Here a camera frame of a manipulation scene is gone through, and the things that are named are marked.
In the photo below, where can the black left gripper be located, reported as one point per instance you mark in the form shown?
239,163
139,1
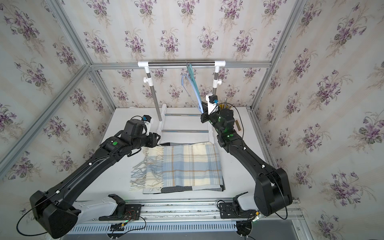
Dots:
154,138

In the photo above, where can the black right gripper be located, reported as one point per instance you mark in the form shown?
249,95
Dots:
205,115

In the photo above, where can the light blue plastic clothes hanger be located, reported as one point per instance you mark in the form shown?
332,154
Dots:
185,77

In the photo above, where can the blue cream plaid scarf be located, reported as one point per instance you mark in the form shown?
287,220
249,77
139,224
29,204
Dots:
147,176

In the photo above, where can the teal plastic clothes hanger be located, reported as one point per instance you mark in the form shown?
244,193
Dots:
193,82

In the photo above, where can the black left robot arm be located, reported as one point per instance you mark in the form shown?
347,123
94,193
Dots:
56,209

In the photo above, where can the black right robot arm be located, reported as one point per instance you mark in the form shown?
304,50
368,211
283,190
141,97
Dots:
272,188

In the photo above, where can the yellow pen holder cup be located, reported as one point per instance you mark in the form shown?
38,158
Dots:
225,104

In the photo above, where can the white and steel clothes rack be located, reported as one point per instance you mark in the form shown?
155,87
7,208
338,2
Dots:
175,92

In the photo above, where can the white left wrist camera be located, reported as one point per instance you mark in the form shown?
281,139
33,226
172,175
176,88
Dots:
147,119

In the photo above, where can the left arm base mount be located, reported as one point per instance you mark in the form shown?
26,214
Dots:
110,208

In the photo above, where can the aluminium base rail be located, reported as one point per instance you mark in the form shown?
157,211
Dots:
191,217

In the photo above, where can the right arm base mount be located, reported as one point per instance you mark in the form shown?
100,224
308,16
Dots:
233,210

